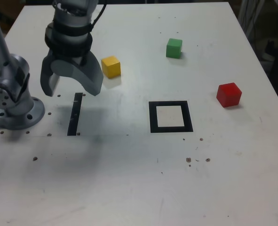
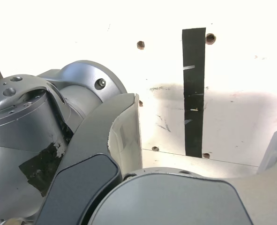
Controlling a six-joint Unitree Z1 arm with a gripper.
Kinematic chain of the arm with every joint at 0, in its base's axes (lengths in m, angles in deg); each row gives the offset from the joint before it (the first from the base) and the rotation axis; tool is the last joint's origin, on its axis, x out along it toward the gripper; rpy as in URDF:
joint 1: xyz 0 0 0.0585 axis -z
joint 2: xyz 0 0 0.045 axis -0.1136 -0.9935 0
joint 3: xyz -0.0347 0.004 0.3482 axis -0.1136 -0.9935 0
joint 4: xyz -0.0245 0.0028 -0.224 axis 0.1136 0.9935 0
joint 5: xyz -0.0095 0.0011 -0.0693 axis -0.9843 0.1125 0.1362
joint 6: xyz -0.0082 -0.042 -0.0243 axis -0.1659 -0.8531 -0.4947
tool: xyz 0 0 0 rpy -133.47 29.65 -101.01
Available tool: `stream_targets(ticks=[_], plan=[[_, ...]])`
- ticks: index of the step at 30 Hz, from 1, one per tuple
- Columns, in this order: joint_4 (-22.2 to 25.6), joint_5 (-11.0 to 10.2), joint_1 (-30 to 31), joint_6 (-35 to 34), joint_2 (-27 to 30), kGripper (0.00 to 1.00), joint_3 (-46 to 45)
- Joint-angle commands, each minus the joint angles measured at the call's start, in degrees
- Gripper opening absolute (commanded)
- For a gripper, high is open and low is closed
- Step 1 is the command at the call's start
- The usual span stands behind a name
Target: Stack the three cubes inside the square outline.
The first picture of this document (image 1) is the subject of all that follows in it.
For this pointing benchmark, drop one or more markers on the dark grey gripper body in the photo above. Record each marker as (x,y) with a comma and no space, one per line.
(83,60)

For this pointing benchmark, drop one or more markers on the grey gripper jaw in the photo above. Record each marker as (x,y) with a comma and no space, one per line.
(45,80)
(91,80)

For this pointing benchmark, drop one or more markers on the yellow cube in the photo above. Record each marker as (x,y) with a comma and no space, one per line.
(111,67)

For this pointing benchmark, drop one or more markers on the green cube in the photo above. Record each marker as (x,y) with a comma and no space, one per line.
(174,48)

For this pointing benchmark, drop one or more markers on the red cube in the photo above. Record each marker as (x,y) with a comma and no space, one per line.
(228,95)

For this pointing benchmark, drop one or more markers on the black tape square outline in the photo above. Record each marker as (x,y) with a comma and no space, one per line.
(153,117)

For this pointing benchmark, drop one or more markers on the black tape strip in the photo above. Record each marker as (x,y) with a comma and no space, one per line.
(74,115)

